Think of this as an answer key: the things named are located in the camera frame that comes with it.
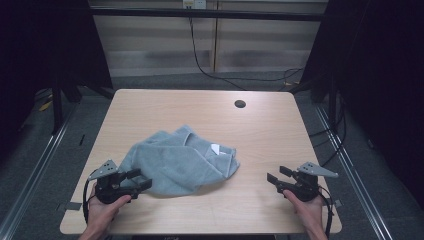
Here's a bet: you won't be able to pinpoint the white wall power outlet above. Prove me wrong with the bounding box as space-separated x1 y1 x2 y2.
182 0 208 10

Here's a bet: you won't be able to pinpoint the person's right hand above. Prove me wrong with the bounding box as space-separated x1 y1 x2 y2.
283 189 327 233

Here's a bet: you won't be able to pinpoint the person's left hand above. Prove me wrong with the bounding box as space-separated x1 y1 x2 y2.
86 192 132 233

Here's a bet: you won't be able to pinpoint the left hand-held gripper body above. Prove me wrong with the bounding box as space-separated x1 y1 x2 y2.
87 159 141 205

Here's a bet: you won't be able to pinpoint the black metal stand leg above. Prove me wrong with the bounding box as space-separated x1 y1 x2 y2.
50 84 65 135

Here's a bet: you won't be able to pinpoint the black curtain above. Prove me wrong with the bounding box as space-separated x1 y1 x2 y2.
298 0 424 209
0 0 114 164

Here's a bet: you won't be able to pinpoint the black floor cables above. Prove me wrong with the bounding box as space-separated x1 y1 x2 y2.
308 91 348 168

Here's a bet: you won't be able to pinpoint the yellow object on floor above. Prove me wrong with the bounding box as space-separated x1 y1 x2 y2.
38 99 54 113

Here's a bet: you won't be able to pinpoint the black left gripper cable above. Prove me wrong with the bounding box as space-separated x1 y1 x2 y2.
82 178 98 225

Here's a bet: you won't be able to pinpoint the black wall cable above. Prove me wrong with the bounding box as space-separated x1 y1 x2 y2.
188 16 305 92

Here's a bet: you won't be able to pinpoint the black horizontal frame bar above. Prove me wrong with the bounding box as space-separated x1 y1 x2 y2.
89 7 327 23

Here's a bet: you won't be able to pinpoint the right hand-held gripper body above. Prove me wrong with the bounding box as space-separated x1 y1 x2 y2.
282 161 340 203

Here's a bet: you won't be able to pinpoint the metal floor rail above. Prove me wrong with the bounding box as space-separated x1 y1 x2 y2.
314 104 395 240
0 103 78 240

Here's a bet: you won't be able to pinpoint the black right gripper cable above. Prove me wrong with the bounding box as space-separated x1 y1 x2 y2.
318 185 335 238

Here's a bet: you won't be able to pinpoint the light blue towel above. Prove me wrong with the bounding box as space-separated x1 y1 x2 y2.
118 124 241 197

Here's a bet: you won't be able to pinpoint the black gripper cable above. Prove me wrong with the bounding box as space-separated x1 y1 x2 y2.
82 178 98 225
318 185 335 238

